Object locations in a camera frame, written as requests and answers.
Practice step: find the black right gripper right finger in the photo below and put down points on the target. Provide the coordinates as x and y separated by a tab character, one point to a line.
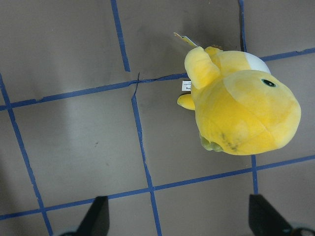
265	220

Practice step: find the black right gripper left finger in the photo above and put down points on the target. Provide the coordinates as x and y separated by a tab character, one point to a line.
96	221

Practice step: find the yellow plush toy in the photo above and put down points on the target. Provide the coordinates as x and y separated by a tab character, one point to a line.
240	107

